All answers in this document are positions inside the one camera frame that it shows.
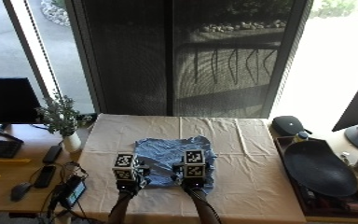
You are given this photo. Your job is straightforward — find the person's left hand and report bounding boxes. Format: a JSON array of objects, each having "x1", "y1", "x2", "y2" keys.
[{"x1": 115, "y1": 161, "x2": 152, "y2": 195}]

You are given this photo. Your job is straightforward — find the person's right hand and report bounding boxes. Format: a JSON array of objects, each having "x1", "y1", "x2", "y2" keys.
[{"x1": 171, "y1": 157, "x2": 215, "y2": 191}]

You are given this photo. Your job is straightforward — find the blue cloth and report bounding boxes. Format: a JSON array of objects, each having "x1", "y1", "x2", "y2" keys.
[{"x1": 134, "y1": 134, "x2": 219, "y2": 194}]

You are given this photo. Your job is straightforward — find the white marker cube right glove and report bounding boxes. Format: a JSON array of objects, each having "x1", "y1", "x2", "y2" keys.
[{"x1": 181, "y1": 148, "x2": 208, "y2": 179}]

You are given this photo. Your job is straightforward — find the white marker cube glove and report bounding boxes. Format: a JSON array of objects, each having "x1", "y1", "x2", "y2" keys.
[
  {"x1": 112, "y1": 152, "x2": 142, "y2": 182},
  {"x1": 181, "y1": 148, "x2": 208, "y2": 179}
]

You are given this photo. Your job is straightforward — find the white marker cube left glove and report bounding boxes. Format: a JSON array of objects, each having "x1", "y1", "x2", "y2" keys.
[{"x1": 112, "y1": 152, "x2": 142, "y2": 182}]

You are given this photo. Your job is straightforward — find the beige tablecloth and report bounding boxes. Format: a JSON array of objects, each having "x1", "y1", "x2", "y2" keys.
[{"x1": 72, "y1": 113, "x2": 309, "y2": 224}]

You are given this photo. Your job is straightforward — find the black device with screen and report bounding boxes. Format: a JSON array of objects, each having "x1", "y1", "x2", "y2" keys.
[{"x1": 58, "y1": 175, "x2": 88, "y2": 209}]

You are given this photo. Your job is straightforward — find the white vase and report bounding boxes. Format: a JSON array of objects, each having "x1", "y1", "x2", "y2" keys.
[{"x1": 62, "y1": 132, "x2": 84, "y2": 154}]

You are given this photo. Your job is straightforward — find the black oblong power bank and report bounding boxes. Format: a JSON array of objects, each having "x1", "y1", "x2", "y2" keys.
[{"x1": 42, "y1": 144, "x2": 64, "y2": 165}]

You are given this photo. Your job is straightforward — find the black smartphone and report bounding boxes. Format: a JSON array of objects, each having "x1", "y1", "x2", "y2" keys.
[{"x1": 33, "y1": 164, "x2": 59, "y2": 189}]

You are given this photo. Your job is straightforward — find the green leafy plant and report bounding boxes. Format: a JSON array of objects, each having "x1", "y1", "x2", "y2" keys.
[{"x1": 35, "y1": 92, "x2": 95, "y2": 138}]

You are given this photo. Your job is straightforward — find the black computer mouse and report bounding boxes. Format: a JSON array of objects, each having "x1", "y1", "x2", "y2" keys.
[{"x1": 10, "y1": 182, "x2": 34, "y2": 203}]

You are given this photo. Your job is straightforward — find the yellow capped bottle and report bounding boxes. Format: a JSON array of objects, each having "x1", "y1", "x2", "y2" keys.
[{"x1": 292, "y1": 131, "x2": 312, "y2": 144}]

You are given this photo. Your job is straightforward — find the yellow strip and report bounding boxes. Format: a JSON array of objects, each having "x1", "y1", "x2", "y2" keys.
[{"x1": 0, "y1": 158, "x2": 33, "y2": 164}]

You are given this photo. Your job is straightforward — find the dark wooden tray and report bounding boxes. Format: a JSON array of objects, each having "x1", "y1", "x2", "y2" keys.
[{"x1": 273, "y1": 134, "x2": 358, "y2": 219}]

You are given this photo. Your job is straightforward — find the dark oval dish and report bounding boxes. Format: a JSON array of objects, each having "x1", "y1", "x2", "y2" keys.
[{"x1": 284, "y1": 138, "x2": 358, "y2": 198}]

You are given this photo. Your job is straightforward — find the dark mesh window screen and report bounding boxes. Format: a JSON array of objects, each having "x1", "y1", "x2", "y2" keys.
[{"x1": 64, "y1": 0, "x2": 314, "y2": 119}]

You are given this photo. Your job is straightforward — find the black computer monitor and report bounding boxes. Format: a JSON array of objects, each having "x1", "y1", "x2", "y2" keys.
[{"x1": 0, "y1": 77, "x2": 45, "y2": 125}]

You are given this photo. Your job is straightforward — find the black tangled cables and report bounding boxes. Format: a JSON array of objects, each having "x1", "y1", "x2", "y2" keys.
[{"x1": 29, "y1": 161, "x2": 91, "y2": 224}]

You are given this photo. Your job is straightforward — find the beaded blind cord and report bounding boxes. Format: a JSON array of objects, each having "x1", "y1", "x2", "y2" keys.
[{"x1": 23, "y1": 0, "x2": 63, "y2": 96}]

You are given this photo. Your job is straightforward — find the white window frame post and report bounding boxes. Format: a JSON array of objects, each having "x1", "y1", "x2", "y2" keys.
[{"x1": 2, "y1": 0, "x2": 62, "y2": 101}]

